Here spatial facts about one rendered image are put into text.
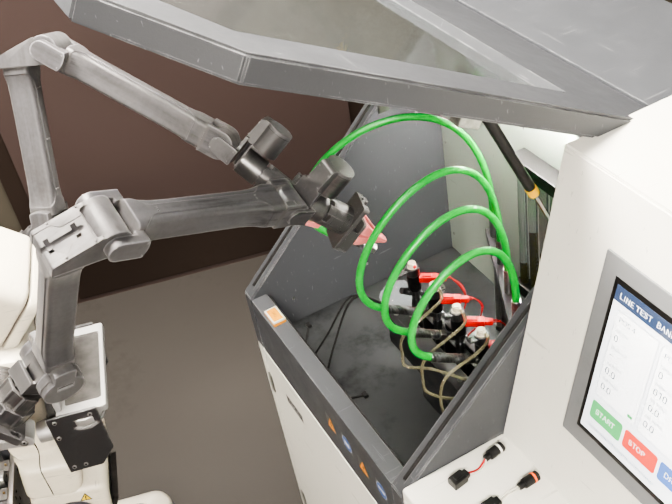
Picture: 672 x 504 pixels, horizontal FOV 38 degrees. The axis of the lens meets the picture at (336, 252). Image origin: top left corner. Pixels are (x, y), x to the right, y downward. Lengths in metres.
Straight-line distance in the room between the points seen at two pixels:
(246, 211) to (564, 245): 0.52
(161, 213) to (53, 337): 0.28
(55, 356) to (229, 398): 1.71
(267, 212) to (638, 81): 0.67
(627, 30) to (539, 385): 0.68
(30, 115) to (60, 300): 0.58
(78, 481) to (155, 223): 0.81
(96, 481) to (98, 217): 0.85
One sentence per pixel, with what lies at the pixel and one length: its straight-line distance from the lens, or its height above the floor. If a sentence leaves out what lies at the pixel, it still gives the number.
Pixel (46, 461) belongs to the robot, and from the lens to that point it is 2.13.
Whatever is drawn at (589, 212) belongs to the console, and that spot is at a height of 1.48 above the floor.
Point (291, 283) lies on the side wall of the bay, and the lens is 2.25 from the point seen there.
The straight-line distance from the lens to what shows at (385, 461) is 1.85.
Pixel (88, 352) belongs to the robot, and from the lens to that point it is 2.10.
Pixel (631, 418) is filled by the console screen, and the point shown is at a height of 1.23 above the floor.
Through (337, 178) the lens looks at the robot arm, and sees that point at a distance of 1.73.
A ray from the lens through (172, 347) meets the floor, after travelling 3.60.
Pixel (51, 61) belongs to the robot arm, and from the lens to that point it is 1.97.
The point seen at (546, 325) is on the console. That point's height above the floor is 1.25.
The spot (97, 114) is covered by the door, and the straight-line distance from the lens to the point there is 3.48.
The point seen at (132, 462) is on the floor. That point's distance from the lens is 3.28.
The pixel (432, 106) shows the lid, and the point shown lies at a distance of 1.30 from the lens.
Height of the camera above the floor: 2.39
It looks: 39 degrees down
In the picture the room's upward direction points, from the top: 11 degrees counter-clockwise
